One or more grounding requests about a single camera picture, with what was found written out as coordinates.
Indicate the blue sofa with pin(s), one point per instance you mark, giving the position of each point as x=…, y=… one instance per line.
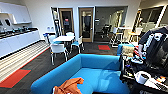
x=96, y=71

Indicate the white kitchen counter unit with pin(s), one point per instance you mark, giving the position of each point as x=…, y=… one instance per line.
x=18, y=41

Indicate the white bar stool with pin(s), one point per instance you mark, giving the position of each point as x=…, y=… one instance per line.
x=115, y=35

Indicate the white rounded device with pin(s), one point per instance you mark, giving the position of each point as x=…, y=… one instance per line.
x=142, y=77

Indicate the black office chair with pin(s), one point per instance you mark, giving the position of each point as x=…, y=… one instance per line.
x=106, y=30

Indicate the orange hoodie white lettering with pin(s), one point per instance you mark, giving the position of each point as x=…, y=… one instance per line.
x=68, y=87

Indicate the yellow bar stool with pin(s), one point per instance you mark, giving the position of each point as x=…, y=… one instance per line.
x=135, y=33

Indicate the dark coffee machine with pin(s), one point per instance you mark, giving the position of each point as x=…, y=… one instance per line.
x=7, y=22

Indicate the white high table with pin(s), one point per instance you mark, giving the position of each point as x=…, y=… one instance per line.
x=125, y=28

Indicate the wooden frame glass door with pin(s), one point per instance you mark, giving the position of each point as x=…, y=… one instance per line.
x=86, y=25
x=66, y=21

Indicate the grey patterned pillow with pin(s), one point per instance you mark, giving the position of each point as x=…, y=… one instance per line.
x=128, y=50

